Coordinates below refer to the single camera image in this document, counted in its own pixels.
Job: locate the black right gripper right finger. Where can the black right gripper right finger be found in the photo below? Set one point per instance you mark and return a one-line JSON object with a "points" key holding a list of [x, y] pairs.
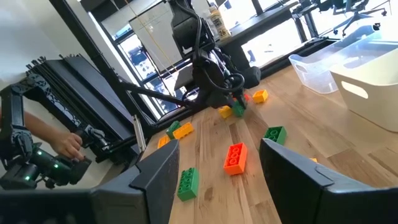
{"points": [[298, 186]]}

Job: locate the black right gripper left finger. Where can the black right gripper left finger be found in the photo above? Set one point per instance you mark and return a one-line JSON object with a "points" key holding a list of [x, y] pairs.
{"points": [[149, 186]]}

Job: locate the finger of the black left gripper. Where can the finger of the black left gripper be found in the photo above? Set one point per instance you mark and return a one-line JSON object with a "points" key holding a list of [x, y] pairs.
{"points": [[219, 101], [243, 98]]}

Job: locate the orange toy brick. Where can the orange toy brick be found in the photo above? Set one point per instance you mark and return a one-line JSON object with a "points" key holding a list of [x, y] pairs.
{"points": [[235, 159], [163, 141], [247, 98]]}

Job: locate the yellow toy brick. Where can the yellow toy brick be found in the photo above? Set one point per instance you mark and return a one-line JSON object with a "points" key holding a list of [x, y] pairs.
{"points": [[313, 160], [260, 96], [225, 112], [183, 130]]}

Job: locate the green toy brick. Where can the green toy brick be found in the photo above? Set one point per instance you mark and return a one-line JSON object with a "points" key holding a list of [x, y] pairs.
{"points": [[188, 184], [237, 110], [276, 134], [171, 129]]}

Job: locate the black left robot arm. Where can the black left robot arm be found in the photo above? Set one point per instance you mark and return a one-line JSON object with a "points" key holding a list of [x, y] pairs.
{"points": [[186, 28]]}

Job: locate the person's forearm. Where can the person's forearm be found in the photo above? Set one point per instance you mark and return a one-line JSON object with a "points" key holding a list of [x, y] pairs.
{"points": [[40, 127]]}

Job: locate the beige drink bottle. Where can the beige drink bottle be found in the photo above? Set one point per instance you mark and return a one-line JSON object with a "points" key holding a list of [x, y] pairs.
{"points": [[219, 21]]}

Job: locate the white tube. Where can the white tube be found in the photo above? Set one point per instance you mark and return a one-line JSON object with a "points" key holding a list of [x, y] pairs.
{"points": [[140, 133]]}

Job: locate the black desk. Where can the black desk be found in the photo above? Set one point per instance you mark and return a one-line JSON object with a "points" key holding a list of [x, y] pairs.
{"points": [[258, 26]]}

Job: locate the clear plastic bin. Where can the clear plastic bin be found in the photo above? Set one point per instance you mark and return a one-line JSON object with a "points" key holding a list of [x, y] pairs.
{"points": [[311, 68]]}

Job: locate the person's hand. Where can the person's hand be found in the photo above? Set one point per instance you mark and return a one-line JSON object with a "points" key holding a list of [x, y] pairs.
{"points": [[66, 145]]}

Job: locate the white plastic bin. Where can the white plastic bin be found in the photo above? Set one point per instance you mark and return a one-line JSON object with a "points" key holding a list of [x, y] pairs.
{"points": [[373, 102]]}

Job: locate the black office chair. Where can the black office chair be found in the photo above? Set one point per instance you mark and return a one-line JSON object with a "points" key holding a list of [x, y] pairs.
{"points": [[354, 12]]}

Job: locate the black folded frame stack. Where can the black folded frame stack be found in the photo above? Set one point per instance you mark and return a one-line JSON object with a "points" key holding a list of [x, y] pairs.
{"points": [[84, 93]]}

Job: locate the black metal rig frame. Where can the black metal rig frame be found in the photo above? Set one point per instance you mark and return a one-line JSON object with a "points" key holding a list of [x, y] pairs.
{"points": [[81, 34]]}

